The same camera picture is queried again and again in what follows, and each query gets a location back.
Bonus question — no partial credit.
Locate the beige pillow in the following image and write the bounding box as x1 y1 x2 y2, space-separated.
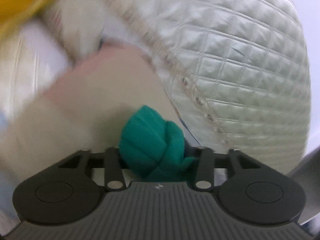
1 44 180 181

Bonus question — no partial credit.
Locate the green hooded sweatshirt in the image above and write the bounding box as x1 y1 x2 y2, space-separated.
119 106 197 182

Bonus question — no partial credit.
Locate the quilted cream headboard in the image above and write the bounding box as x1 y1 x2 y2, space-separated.
103 0 311 174

